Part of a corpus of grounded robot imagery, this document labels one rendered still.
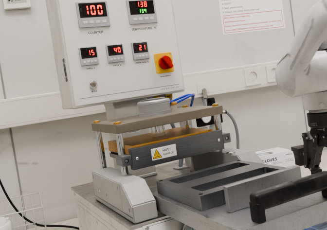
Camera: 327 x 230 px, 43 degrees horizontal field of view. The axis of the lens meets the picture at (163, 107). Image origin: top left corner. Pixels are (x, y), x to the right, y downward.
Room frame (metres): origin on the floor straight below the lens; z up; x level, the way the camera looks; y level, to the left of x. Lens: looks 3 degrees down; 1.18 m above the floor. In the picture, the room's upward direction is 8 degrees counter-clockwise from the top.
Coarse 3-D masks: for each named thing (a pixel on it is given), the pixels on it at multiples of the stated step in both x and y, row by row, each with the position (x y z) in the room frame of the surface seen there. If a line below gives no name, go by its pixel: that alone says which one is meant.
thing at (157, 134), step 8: (152, 128) 0.98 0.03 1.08; (160, 128) 0.98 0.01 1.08; (176, 128) 1.09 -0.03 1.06; (184, 128) 1.06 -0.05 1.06; (192, 128) 1.03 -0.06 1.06; (200, 128) 1.01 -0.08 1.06; (136, 136) 1.04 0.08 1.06; (144, 136) 1.02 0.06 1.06; (152, 136) 0.98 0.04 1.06; (160, 136) 0.97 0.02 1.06; (168, 136) 0.95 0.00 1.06; (176, 136) 0.92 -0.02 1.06; (184, 136) 0.93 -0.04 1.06; (112, 144) 0.99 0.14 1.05; (128, 144) 0.90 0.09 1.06; (136, 144) 0.88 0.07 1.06; (144, 144) 0.89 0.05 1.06; (112, 152) 1.01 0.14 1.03
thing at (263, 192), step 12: (300, 180) 0.60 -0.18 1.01; (312, 180) 0.60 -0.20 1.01; (324, 180) 0.61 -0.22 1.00; (264, 192) 0.56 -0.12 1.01; (276, 192) 0.57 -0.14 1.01; (288, 192) 0.58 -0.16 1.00; (300, 192) 0.59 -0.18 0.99; (312, 192) 0.60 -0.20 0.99; (324, 192) 0.63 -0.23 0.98; (252, 204) 0.56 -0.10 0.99; (264, 204) 0.56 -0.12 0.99; (276, 204) 0.57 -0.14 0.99; (252, 216) 0.57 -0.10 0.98; (264, 216) 0.56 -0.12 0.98
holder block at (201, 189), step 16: (240, 160) 0.87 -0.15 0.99; (176, 176) 0.81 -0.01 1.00; (192, 176) 0.81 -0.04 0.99; (208, 176) 0.77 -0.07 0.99; (224, 176) 0.75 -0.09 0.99; (240, 176) 0.75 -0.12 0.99; (256, 176) 0.72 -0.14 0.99; (160, 192) 0.78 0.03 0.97; (176, 192) 0.72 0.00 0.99; (192, 192) 0.67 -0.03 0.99; (208, 192) 0.66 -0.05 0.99; (208, 208) 0.65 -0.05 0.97
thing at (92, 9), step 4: (84, 4) 1.06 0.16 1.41; (88, 4) 1.07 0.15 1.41; (92, 4) 1.07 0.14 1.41; (96, 4) 1.08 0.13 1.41; (100, 4) 1.08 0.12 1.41; (84, 8) 1.06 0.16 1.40; (88, 8) 1.07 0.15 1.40; (92, 8) 1.07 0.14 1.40; (96, 8) 1.08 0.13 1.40; (100, 8) 1.08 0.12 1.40; (84, 12) 1.06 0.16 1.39; (88, 12) 1.07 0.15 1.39; (92, 12) 1.07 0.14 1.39; (96, 12) 1.08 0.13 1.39; (100, 12) 1.08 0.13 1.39; (84, 16) 1.06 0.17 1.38
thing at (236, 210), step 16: (272, 176) 0.66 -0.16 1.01; (288, 176) 0.67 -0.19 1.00; (224, 192) 0.62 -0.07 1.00; (240, 192) 0.63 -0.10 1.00; (320, 192) 0.65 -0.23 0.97; (160, 208) 0.77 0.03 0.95; (176, 208) 0.70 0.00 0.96; (192, 208) 0.67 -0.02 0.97; (224, 208) 0.64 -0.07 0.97; (240, 208) 0.63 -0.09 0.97; (272, 208) 0.61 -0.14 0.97; (288, 208) 0.60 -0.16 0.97; (304, 208) 0.59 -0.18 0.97; (320, 208) 0.60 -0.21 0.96; (192, 224) 0.66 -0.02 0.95; (208, 224) 0.61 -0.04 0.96; (224, 224) 0.57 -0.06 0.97; (240, 224) 0.56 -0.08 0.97; (256, 224) 0.55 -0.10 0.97; (272, 224) 0.56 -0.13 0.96; (288, 224) 0.57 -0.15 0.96; (304, 224) 0.59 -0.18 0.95
